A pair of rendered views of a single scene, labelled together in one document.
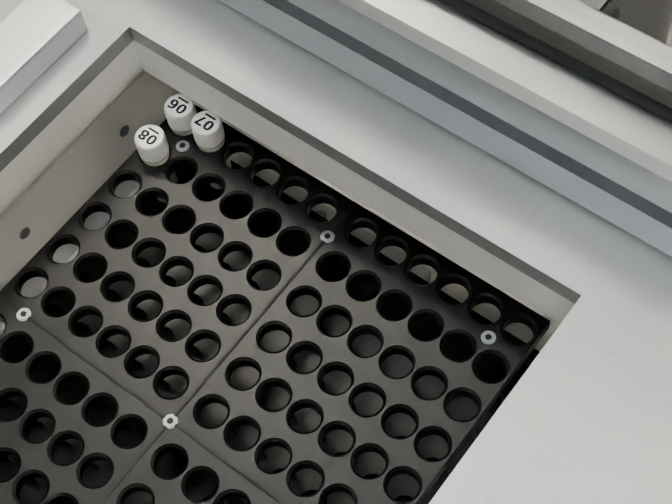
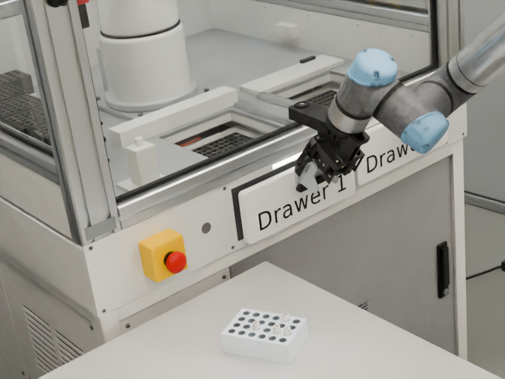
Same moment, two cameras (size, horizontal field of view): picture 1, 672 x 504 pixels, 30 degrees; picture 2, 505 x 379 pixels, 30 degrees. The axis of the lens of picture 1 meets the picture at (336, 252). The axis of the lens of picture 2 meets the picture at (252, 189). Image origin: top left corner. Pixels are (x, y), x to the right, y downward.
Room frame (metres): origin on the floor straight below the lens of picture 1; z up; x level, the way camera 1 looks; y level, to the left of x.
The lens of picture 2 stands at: (0.51, -1.76, 1.69)
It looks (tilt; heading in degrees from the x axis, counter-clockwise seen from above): 25 degrees down; 100
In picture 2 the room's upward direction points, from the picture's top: 7 degrees counter-clockwise
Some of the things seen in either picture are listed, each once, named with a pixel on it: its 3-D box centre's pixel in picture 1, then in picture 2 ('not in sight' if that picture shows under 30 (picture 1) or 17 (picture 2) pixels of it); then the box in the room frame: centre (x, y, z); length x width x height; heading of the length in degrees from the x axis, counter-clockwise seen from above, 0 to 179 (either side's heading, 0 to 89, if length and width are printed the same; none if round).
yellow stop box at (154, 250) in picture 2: not in sight; (164, 256); (0.09, -0.31, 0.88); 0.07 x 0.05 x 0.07; 46
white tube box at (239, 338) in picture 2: not in sight; (264, 335); (0.28, -0.43, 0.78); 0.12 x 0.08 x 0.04; 161
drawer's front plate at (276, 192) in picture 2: not in sight; (299, 192); (0.32, -0.07, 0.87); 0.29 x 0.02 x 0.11; 46
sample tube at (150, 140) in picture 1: (160, 167); not in sight; (0.29, 0.07, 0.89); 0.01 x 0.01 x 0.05
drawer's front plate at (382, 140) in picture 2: not in sight; (400, 140); (0.53, 0.17, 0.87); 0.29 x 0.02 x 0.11; 46
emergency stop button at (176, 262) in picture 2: not in sight; (174, 261); (0.11, -0.33, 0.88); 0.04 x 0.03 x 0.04; 46
